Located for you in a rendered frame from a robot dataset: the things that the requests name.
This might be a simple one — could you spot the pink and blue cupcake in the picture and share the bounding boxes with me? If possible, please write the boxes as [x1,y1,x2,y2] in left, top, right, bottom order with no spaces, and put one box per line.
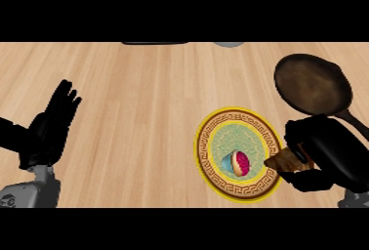
[220,149,252,178]

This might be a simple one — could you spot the grey rounded object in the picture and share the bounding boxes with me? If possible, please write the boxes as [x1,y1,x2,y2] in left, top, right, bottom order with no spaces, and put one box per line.
[212,41,246,49]

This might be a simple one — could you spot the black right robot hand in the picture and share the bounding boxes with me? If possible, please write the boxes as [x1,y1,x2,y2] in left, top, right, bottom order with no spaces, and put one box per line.
[276,114,369,194]

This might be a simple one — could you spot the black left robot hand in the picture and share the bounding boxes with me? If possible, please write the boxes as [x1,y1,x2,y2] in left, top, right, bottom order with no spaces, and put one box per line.
[0,78,84,171]

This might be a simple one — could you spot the dark brown frying pan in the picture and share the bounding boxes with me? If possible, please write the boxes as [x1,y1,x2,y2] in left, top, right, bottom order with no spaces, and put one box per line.
[273,53,369,142]

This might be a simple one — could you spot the dark flat object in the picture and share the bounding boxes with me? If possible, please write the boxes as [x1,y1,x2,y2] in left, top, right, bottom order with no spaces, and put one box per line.
[119,41,190,46]

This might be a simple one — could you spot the brown croissant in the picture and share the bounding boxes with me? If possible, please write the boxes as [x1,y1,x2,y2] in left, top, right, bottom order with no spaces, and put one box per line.
[263,145,320,173]

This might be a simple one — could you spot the yellow patterned plate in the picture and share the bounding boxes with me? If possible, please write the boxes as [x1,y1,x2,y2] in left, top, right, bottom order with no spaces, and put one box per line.
[193,105,285,204]

